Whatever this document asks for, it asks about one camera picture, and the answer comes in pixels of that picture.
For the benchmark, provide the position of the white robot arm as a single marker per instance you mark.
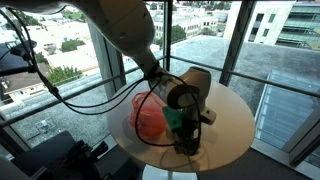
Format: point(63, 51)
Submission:
point(123, 23)

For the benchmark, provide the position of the red plastic bag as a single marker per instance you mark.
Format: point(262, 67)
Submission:
point(148, 121)

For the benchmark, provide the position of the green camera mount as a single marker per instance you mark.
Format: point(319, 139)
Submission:
point(173, 119)

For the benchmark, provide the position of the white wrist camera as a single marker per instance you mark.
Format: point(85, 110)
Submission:
point(208, 116)

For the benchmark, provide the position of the grey window railing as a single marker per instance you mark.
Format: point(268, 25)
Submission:
point(60, 100)

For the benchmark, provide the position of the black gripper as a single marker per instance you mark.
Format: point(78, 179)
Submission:
point(188, 128)

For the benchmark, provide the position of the black equipment cart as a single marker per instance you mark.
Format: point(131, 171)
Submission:
point(53, 156)

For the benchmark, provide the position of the black camera on stand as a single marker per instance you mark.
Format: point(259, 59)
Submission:
point(21, 48)

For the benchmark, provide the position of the dark metal window railing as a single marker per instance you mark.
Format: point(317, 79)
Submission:
point(266, 81)

